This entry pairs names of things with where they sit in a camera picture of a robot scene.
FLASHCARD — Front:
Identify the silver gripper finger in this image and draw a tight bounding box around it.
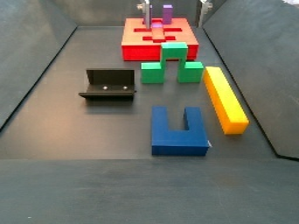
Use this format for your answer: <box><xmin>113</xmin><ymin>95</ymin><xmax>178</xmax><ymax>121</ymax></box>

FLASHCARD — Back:
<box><xmin>199</xmin><ymin>0</ymin><xmax>213</xmax><ymax>26</ymax></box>
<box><xmin>137</xmin><ymin>0</ymin><xmax>153</xmax><ymax>29</ymax></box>

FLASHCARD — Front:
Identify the blue U-shaped block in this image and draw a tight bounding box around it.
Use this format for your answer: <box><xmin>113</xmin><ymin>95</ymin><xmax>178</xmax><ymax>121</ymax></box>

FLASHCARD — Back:
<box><xmin>153</xmin><ymin>106</ymin><xmax>210</xmax><ymax>156</ymax></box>

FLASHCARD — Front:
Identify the purple U-shaped block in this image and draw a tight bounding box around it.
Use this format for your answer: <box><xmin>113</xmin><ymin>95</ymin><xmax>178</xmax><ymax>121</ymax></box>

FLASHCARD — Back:
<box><xmin>150</xmin><ymin>4</ymin><xmax>174</xmax><ymax>28</ymax></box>

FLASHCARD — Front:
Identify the red slotted base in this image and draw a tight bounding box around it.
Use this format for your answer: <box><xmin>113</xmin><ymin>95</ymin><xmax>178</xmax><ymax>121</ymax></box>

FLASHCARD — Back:
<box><xmin>122</xmin><ymin>17</ymin><xmax>201</xmax><ymax>61</ymax></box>

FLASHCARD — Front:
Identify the green arch-shaped block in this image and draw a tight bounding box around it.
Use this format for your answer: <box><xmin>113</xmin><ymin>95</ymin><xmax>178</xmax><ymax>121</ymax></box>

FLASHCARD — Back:
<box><xmin>141</xmin><ymin>42</ymin><xmax>205</xmax><ymax>84</ymax></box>

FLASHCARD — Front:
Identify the yellow long rectangular block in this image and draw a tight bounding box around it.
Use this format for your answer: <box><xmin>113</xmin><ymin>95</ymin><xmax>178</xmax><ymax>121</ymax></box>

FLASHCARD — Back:
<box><xmin>203</xmin><ymin>66</ymin><xmax>249</xmax><ymax>135</ymax></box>

